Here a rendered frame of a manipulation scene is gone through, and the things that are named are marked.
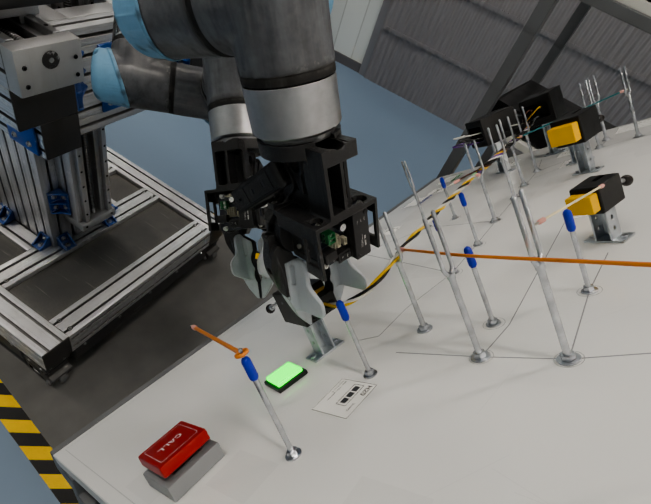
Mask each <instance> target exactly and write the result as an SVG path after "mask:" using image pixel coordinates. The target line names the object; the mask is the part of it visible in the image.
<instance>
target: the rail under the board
mask: <svg viewBox="0 0 651 504"><path fill-rule="evenodd" d="M436 179H437V178H434V179H433V180H431V181H430V182H428V183H427V184H426V185H424V186H423V187H421V188H420V189H419V190H417V191H416V193H418V192H420V191H421V190H422V189H424V188H425V187H427V186H428V185H429V184H431V183H432V182H434V181H435V180H436ZM413 196H414V194H412V195H410V196H409V197H407V198H406V199H404V200H403V201H402V202H400V203H399V204H397V205H396V206H395V207H393V208H392V209H390V210H389V211H388V212H386V213H387V215H388V214H389V213H390V212H392V211H393V210H395V209H396V208H397V207H399V206H400V205H402V204H403V203H404V202H406V201H407V200H409V199H410V198H411V197H413ZM273 293H274V292H273ZM273 293H272V294H273ZM272 294H271V295H269V296H268V297H266V298H265V299H264V300H262V301H261V302H259V303H258V304H257V305H255V306H254V307H252V308H251V309H250V310H248V311H247V312H245V313H244V314H243V315H241V316H240V317H238V318H237V319H235V320H234V321H233V322H231V323H230V324H228V325H227V326H226V327H224V328H223V329H221V330H220V331H219V332H217V333H216V334H214V335H213V336H215V337H218V336H219V335H221V334H222V333H224V332H225V331H226V330H228V329H229V328H231V327H232V326H233V325H235V324H236V323H238V322H239V321H240V320H242V319H243V318H244V317H246V316H247V315H249V314H250V313H251V312H253V311H254V310H256V309H257V308H258V307H260V306H261V305H263V304H264V303H265V302H267V301H268V300H270V299H271V298H272V297H273V295H272ZM211 341H213V340H212V339H210V338H209V339H207V340H206V341H204V342H203V343H202V344H200V345H199V346H197V347H196V348H195V349H193V350H192V351H190V352H189V353H188V354H186V355H185V356H183V357H182V358H181V359H179V360H178V361H176V362H175V363H173V364H172V365H171V366H169V367H168V368H166V369H165V370H164V371H162V372H161V373H159V374H158V375H157V376H155V377H154V378H152V379H151V380H150V381H148V382H147V383H145V384H144V385H143V386H141V387H140V388H138V389H137V390H135V391H134V392H133V393H131V394H130V395H128V396H127V397H126V398H124V399H123V400H121V401H120V402H119V403H117V404H116V405H114V406H113V407H112V408H110V409H109V410H107V411H106V412H104V413H103V414H102V415H100V416H99V417H97V418H96V419H95V420H93V421H92V422H90V423H89V424H88V425H86V426H85V427H83V428H82V429H81V430H79V431H78V432H76V433H75V434H73V435H72V436H71V437H69V438H68V439H66V440H65V441H64V442H62V443H61V444H59V445H58V446H57V447H55V448H54V449H52V450H51V451H50V454H51V456H52V458H53V460H54V462H55V465H56V467H57V469H58V470H59V471H60V473H61V474H62V475H63V477H64V478H65V479H66V481H67V482H68V483H69V485H70V486H71V487H72V489H73V490H74V491H75V493H76V494H77V495H79V494H81V493H82V492H83V491H84V490H85V489H84V488H83V487H82V486H81V485H80V484H79V483H78V482H76V481H75V480H74V479H73V478H72V477H71V476H70V475H69V474H68V473H67V472H66V471H65V470H63V469H62V468H61V467H60V466H59V464H58V463H57V461H56V460H55V458H54V457H53V455H54V454H55V453H57V452H58V451H60V450H61V449H62V448H64V447H65V446H67V445H68V444H69V443H71V442H72V441H74V440H75V439H76V438H78V437H79V436H80V435H82V434H83V433H85V432H86V431H87V430H89V429H90V428H92V427H93V426H94V425H96V424H97V423H99V422H100V421H101V420H103V419H104V418H105V417H107V416H108V415H110V414H111V413H112V412H114V411H115V410H117V409H118V408H119V407H121V406H122V405H124V404H125V403H126V402H128V401H129V400H131V399H132V398H133V397H135V396H136V395H137V394H139V393H140V392H142V391H143V390H144V389H146V388H147V387H149V386H150V385H151V384H153V383H154V382H156V381H157V380H158V379H160V378H161V377H162V376H164V375H165V374H167V373H168V372H169V371H171V370H172V369H174V368H175V367H176V366H178V365H179V364H181V363H182V362H183V361H185V360H186V359H187V358H189V357H190V356H192V355H193V354H194V353H196V352H197V351H199V350H200V349H201V348H203V347H204V346H206V345H207V344H208V343H210V342H211Z"/></svg>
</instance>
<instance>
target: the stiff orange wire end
mask: <svg viewBox="0 0 651 504"><path fill-rule="evenodd" d="M190 326H191V329H193V330H194V331H195V330H196V331H198V332H199V333H201V334H203V335H205V336H206V337H208V338H210V339H212V340H213V341H215V342H217V343H219V344H220V345H222V346H224V347H226V348H227V349H229V350H231V351H233V352H234V353H236V354H235V355H234V358H235V359H240V358H243V357H244V356H246V355H247V354H248V353H249V349H248V348H242V349H243V353H242V354H240V353H239V352H238V348H236V347H234V346H232V345H230V344H228V343H226V342H224V341H223V340H221V339H219V338H217V337H215V336H213V335H211V334H210V333H208V332H206V331H204V330H202V329H200V328H198V327H197V326H196V325H190Z"/></svg>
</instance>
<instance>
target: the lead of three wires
mask: <svg viewBox="0 0 651 504"><path fill-rule="evenodd" d="M398 259H399V254H398V253H396V254H395V255H394V256H393V257H392V258H391V259H390V261H389V262H388V263H387V264H386V266H385V267H384V269H383V271H382V272H381V273H380V274H379V275H378V276H377V277H376V278H375V279H374V280H373V281H372V283H371V284H370V285H369V286H368V287H367V288H366V289H365V290H363V291H362V292H360V293H358V294H356V295H355V296H353V297H351V298H349V299H348V300H346V301H343V302H344V305H345V306H348V305H351V304H353V303H355V302H356V301H358V300H359V299H361V298H363V297H365V296H367V295H368V294H369V293H370V292H372V290H373V289H374V288H375V287H376V286H377V284H379V283H380V282H381V281H382V280H383V279H384V278H385V276H386V275H387V274H388V272H389V270H390V269H391V267H392V266H393V265H394V264H395V263H396V262H397V260H398ZM323 304H324V305H325V308H329V309H330V308H337V307H336V302H332V303H325V302H324V303H323Z"/></svg>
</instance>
